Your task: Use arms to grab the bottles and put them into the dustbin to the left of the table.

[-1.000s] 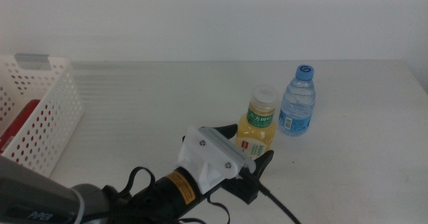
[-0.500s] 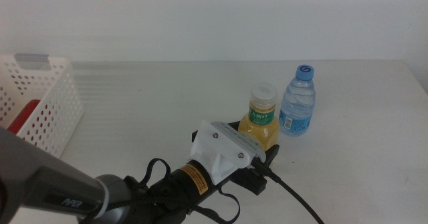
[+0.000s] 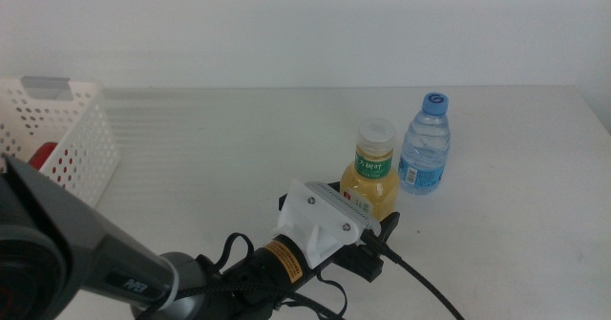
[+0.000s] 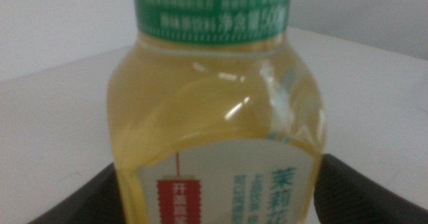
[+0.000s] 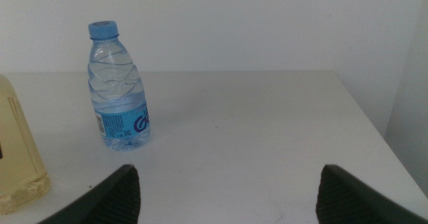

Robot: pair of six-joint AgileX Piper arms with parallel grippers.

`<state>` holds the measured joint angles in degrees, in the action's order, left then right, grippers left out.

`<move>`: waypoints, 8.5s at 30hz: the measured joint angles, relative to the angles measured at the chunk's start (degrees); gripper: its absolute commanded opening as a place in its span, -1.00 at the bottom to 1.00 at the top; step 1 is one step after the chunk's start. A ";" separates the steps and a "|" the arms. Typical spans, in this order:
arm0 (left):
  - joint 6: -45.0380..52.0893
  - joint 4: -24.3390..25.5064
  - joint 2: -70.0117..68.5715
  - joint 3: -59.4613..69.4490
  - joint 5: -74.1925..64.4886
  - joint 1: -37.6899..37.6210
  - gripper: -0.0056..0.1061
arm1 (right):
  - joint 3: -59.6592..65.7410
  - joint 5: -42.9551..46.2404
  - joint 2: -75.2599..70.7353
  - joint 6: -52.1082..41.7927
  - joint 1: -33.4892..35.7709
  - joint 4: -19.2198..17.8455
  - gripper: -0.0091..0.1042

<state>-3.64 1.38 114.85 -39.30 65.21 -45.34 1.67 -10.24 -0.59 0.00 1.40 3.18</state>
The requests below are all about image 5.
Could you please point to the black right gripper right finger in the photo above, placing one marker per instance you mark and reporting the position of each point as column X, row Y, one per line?
column 347, row 204

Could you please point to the yellow tea bottle green label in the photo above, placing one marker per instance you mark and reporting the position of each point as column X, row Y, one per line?
column 16, row 150

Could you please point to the clear water bottle blue cap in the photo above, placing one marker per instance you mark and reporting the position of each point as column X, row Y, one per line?
column 117, row 93

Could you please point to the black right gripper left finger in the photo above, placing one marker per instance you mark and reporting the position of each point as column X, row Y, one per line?
column 113, row 200

